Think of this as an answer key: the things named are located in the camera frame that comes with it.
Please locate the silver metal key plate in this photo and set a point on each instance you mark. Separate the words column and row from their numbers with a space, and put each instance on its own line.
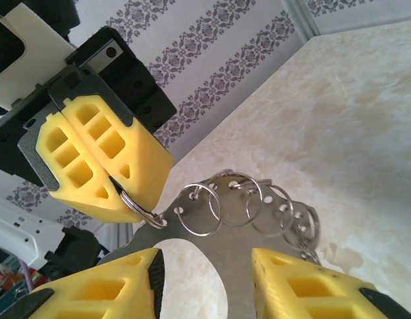
column 235, row 239

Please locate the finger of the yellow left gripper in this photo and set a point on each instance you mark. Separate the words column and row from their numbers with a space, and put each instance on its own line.
column 75, row 186
column 138, row 156

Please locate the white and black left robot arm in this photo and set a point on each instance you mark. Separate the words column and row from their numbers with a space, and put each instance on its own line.
column 12, row 239

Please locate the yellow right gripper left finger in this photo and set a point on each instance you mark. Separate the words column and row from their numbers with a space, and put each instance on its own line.
column 125, row 299

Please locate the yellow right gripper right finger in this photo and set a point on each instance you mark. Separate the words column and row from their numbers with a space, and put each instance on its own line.
column 278, row 279

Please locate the colourful background room clutter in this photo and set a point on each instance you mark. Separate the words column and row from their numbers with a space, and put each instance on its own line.
column 6, row 279

